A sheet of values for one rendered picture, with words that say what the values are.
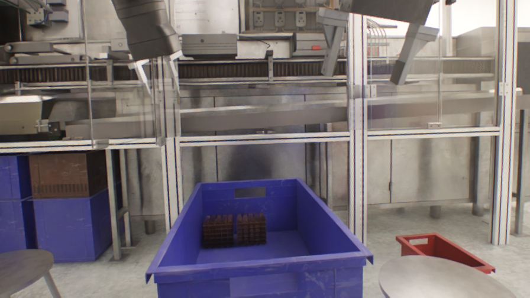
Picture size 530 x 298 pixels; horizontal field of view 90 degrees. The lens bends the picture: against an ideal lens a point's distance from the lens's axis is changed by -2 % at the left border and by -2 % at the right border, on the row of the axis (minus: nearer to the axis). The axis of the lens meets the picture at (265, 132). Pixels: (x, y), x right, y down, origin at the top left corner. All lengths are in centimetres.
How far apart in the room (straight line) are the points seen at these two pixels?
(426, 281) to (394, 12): 66
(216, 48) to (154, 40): 97
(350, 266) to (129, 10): 55
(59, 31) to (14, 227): 114
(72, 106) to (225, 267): 174
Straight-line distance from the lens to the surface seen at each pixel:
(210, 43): 144
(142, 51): 49
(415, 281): 87
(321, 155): 149
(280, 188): 109
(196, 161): 158
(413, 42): 53
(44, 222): 169
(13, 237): 180
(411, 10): 50
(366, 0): 47
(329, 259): 54
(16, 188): 171
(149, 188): 168
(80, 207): 158
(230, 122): 128
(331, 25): 46
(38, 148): 152
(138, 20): 48
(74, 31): 211
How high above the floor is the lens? 69
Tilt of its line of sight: 4 degrees down
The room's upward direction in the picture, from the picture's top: 2 degrees counter-clockwise
